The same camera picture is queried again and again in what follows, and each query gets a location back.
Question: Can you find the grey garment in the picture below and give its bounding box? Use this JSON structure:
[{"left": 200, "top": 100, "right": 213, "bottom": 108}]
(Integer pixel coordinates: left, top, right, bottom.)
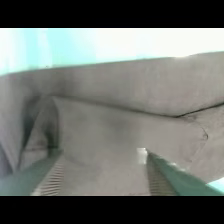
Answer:
[{"left": 0, "top": 50, "right": 224, "bottom": 197}]

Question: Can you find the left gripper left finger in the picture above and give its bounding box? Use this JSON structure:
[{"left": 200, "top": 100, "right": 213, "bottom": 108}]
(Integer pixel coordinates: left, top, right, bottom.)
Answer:
[{"left": 0, "top": 149, "right": 65, "bottom": 197}]

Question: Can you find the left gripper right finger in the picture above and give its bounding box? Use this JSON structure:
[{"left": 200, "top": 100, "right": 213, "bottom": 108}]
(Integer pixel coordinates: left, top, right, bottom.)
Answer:
[{"left": 145, "top": 150, "right": 224, "bottom": 197}]

